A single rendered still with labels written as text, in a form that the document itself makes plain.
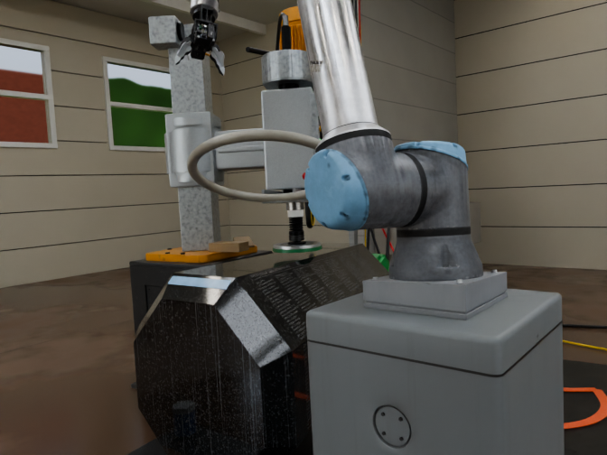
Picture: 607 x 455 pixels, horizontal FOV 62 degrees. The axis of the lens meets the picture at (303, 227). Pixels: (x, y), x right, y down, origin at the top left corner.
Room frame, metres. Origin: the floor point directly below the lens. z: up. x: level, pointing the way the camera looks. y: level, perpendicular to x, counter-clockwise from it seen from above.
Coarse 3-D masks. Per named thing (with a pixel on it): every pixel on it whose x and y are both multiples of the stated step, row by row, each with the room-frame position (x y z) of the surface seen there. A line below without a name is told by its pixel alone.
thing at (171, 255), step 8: (168, 248) 3.06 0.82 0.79; (176, 248) 3.11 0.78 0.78; (256, 248) 3.04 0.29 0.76; (152, 256) 2.88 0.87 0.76; (160, 256) 2.85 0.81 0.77; (168, 256) 2.81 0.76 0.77; (176, 256) 2.77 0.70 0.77; (184, 256) 2.74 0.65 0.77; (192, 256) 2.71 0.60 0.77; (200, 256) 2.68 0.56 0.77; (208, 256) 2.70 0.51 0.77; (216, 256) 2.75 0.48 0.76; (224, 256) 2.80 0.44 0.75; (232, 256) 2.86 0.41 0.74
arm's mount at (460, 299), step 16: (496, 272) 1.05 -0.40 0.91; (368, 288) 1.03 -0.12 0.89; (384, 288) 1.00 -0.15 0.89; (400, 288) 0.98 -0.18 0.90; (416, 288) 0.96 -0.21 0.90; (432, 288) 0.94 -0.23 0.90; (448, 288) 0.91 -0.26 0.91; (464, 288) 0.90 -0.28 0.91; (480, 288) 0.95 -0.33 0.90; (496, 288) 1.01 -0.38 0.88; (368, 304) 1.03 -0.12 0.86; (384, 304) 1.01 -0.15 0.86; (400, 304) 0.98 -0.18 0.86; (416, 304) 0.96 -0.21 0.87; (432, 304) 0.94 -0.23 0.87; (448, 304) 0.92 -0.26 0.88; (464, 304) 0.90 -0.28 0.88; (480, 304) 0.94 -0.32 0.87
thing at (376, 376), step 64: (320, 320) 1.00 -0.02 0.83; (384, 320) 0.92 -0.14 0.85; (448, 320) 0.90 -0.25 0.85; (512, 320) 0.88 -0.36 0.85; (320, 384) 1.01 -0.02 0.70; (384, 384) 0.91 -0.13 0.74; (448, 384) 0.83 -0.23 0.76; (512, 384) 0.82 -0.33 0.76; (320, 448) 1.01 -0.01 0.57; (384, 448) 0.91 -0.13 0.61; (448, 448) 0.83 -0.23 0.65; (512, 448) 0.81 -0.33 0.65
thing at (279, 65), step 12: (264, 60) 2.18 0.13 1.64; (276, 60) 2.13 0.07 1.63; (288, 60) 2.13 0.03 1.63; (300, 60) 2.14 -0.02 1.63; (264, 72) 2.19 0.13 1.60; (276, 72) 2.14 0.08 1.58; (288, 72) 2.13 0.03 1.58; (300, 72) 2.14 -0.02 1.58; (264, 84) 2.22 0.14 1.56; (276, 84) 2.22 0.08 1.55; (288, 84) 2.21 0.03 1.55; (300, 84) 2.25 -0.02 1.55; (312, 84) 2.26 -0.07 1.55
